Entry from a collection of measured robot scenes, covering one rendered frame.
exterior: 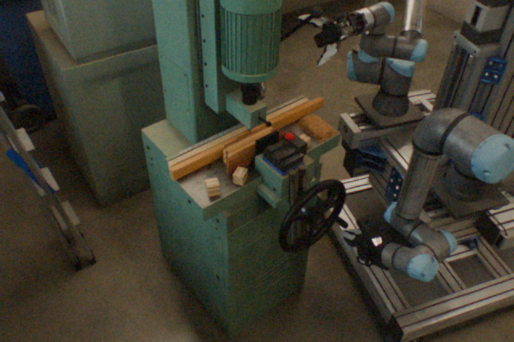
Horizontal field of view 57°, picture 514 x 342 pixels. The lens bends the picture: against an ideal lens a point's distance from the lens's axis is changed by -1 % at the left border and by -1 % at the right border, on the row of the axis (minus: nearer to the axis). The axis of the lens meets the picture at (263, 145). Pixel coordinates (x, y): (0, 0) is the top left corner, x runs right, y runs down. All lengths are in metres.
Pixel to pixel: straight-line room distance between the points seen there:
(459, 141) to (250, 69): 0.61
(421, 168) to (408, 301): 0.94
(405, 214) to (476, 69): 0.56
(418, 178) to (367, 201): 1.13
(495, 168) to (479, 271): 1.22
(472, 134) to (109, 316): 1.74
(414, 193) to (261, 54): 0.59
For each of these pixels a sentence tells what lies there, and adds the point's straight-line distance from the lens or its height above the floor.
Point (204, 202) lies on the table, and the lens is 1.46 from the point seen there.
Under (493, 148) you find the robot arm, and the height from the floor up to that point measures 1.29.
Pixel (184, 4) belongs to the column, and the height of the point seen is 1.37.
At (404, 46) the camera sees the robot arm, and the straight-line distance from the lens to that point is 1.65.
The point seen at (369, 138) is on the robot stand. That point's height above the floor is 0.72.
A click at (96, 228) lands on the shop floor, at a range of 2.67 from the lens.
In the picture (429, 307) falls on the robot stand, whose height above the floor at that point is 0.21.
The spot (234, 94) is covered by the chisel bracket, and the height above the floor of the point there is 1.07.
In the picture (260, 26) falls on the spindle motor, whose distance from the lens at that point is 1.34.
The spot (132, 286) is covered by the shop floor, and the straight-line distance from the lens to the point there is 2.41.
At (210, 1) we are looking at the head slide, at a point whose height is 1.40.
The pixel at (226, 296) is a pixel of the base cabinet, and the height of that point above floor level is 0.32.
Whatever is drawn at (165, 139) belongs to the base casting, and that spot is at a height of 0.80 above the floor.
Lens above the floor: 1.97
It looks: 41 degrees down
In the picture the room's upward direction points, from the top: 2 degrees clockwise
